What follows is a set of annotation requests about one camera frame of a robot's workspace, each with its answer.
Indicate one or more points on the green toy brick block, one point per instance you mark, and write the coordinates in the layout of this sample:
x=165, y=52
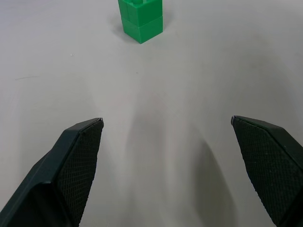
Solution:
x=142, y=21

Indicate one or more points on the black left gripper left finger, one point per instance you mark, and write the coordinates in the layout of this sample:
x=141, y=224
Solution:
x=59, y=170

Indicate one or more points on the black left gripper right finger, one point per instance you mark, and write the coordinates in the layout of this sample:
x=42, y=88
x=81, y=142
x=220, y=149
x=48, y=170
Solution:
x=270, y=165

